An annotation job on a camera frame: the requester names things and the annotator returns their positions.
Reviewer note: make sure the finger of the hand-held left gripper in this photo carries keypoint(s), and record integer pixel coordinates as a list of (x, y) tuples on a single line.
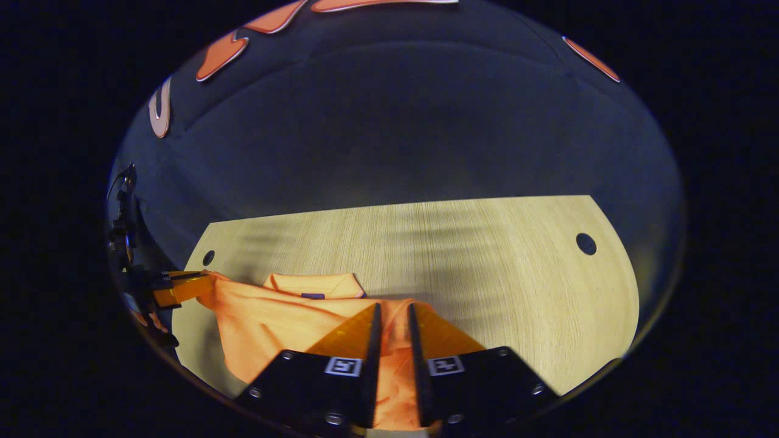
[(182, 291)]

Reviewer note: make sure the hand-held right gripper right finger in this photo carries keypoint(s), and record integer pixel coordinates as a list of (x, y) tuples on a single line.
[(421, 389)]

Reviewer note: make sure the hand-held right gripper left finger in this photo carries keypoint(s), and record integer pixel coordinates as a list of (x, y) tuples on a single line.
[(372, 389)]

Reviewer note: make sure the orange T-shirt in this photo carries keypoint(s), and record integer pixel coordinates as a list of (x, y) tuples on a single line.
[(268, 328)]

